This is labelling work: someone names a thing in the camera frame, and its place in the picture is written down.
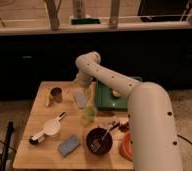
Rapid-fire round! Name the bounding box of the grey-blue towel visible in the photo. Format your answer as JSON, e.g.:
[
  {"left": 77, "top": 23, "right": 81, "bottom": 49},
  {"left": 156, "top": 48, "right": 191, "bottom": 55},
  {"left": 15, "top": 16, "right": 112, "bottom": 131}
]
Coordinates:
[{"left": 73, "top": 92, "right": 86, "bottom": 109}]

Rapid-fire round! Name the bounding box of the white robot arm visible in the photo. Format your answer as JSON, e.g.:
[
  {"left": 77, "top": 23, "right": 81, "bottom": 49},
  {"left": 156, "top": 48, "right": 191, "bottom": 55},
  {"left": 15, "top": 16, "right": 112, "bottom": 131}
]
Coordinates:
[{"left": 75, "top": 51, "right": 183, "bottom": 171}]

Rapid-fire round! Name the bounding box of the green plastic cup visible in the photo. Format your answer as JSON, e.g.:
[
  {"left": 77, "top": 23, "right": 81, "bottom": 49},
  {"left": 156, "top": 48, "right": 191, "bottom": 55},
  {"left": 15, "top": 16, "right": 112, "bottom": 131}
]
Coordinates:
[{"left": 84, "top": 106, "right": 97, "bottom": 122}]

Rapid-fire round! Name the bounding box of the brown paper cup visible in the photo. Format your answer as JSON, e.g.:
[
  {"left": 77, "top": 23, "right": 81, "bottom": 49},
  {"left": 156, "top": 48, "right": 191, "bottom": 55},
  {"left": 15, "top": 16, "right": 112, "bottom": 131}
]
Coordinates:
[{"left": 51, "top": 87, "right": 62, "bottom": 103}]

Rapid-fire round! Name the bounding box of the green plastic tray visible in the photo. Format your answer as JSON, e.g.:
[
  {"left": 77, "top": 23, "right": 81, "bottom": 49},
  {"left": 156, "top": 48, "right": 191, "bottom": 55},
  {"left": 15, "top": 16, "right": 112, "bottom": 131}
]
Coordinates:
[{"left": 94, "top": 81, "right": 127, "bottom": 111}]

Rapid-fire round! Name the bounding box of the orange peach fruit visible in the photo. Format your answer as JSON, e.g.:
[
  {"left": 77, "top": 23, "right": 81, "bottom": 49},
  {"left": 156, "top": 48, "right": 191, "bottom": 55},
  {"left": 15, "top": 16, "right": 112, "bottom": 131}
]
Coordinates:
[{"left": 112, "top": 90, "right": 121, "bottom": 98}]

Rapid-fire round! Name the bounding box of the yellow banana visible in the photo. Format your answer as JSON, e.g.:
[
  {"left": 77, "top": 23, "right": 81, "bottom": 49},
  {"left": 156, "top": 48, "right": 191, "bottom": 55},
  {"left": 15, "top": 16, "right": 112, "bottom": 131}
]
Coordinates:
[{"left": 45, "top": 92, "right": 53, "bottom": 107}]

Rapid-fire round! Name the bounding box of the wooden table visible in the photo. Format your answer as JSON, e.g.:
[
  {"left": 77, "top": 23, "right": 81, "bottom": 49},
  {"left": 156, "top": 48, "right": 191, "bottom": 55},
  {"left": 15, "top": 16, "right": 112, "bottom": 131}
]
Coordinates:
[{"left": 13, "top": 81, "right": 133, "bottom": 171}]

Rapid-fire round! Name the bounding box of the dark brown bowl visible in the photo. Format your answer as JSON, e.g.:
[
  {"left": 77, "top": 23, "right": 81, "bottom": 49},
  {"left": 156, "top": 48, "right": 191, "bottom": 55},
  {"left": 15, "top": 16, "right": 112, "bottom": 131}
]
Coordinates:
[{"left": 86, "top": 127, "right": 113, "bottom": 155}]

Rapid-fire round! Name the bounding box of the bunch of dark grapes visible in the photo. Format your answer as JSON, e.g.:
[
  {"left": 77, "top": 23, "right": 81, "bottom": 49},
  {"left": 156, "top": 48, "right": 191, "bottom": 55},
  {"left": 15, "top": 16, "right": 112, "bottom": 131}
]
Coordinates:
[{"left": 119, "top": 122, "right": 129, "bottom": 132}]

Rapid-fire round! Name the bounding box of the metal whisk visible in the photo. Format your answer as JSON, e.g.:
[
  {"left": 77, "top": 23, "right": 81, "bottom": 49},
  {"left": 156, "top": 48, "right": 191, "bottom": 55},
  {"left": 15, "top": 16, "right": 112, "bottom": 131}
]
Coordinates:
[{"left": 91, "top": 122, "right": 120, "bottom": 152}]

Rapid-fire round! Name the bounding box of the blue sponge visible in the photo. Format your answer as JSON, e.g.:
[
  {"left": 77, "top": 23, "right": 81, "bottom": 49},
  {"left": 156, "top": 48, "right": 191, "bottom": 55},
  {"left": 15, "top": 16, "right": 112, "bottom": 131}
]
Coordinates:
[{"left": 59, "top": 135, "right": 80, "bottom": 157}]

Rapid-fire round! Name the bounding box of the orange red bowl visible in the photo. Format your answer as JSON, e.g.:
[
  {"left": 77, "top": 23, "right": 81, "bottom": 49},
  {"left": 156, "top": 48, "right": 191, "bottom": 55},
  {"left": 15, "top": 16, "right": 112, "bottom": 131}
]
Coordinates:
[{"left": 120, "top": 132, "right": 133, "bottom": 161}]

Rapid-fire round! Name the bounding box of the green base object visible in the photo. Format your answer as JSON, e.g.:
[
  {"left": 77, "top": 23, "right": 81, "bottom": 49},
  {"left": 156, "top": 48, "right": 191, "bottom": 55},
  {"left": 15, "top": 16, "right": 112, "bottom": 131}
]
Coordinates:
[{"left": 71, "top": 18, "right": 101, "bottom": 25}]

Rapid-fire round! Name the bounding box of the black pole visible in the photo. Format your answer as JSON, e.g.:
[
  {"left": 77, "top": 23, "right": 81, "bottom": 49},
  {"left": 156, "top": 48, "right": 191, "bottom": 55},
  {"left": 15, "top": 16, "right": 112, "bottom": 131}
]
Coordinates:
[{"left": 0, "top": 122, "right": 14, "bottom": 171}]

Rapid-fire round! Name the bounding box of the black cable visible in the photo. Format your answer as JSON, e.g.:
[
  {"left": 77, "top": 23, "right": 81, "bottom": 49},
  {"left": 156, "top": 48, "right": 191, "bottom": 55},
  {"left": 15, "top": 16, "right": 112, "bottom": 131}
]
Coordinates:
[{"left": 177, "top": 134, "right": 192, "bottom": 154}]

